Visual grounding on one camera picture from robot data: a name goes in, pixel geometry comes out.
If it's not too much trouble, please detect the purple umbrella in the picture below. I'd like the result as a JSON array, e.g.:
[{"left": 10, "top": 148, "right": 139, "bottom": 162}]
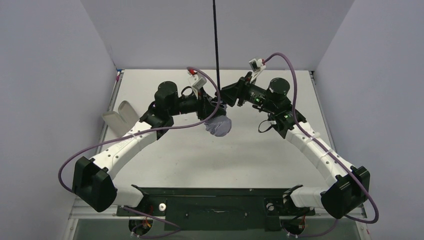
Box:
[{"left": 205, "top": 0, "right": 232, "bottom": 137}]

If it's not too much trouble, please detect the pink zippered umbrella case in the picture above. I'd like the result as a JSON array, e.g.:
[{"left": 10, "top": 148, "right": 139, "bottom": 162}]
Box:
[{"left": 101, "top": 100, "right": 140, "bottom": 137}]

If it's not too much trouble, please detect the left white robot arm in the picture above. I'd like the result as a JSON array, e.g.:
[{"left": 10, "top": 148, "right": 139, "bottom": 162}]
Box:
[{"left": 71, "top": 81, "right": 226, "bottom": 213}]

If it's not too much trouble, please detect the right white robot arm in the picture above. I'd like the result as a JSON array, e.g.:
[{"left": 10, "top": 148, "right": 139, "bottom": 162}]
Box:
[{"left": 220, "top": 77, "right": 370, "bottom": 219}]

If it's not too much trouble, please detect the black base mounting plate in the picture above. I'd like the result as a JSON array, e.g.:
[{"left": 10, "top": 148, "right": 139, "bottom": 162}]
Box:
[{"left": 134, "top": 187, "right": 315, "bottom": 231}]

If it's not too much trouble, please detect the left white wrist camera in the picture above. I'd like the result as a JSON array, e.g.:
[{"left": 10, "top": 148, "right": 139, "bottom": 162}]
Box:
[{"left": 187, "top": 74, "right": 208, "bottom": 98}]

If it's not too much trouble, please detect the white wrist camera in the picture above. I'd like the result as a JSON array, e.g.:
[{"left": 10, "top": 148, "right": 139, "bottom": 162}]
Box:
[
  {"left": 248, "top": 58, "right": 266, "bottom": 83},
  {"left": 187, "top": 74, "right": 208, "bottom": 98}
]

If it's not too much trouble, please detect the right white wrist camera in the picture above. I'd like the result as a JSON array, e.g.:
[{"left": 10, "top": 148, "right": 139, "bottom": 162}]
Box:
[{"left": 248, "top": 58, "right": 266, "bottom": 83}]

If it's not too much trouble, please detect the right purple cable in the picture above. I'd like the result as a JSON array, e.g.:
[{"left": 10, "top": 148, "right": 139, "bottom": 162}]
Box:
[{"left": 263, "top": 52, "right": 380, "bottom": 239}]

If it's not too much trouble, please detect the aluminium rail frame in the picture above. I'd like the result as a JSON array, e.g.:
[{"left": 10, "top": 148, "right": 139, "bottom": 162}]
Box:
[{"left": 62, "top": 198, "right": 365, "bottom": 240}]

